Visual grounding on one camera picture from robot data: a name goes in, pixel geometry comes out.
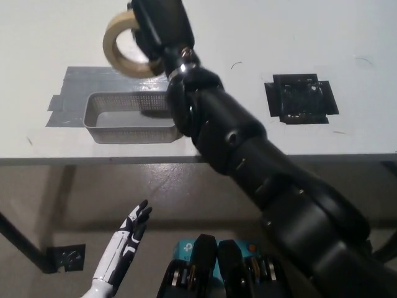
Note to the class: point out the beige masking tape roll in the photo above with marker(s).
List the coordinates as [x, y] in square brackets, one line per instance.
[110, 51]

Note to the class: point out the black tape square patch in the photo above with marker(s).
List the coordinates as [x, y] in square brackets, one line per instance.
[301, 102]

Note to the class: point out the small grey mesh basket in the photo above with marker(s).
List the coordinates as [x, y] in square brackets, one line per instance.
[124, 136]

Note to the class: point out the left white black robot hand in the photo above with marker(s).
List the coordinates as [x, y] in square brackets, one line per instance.
[124, 245]

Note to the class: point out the grey duct tape patch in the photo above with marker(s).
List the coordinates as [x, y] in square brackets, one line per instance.
[77, 81]

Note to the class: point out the teal cardboard box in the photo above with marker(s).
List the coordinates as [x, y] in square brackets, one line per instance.
[184, 248]

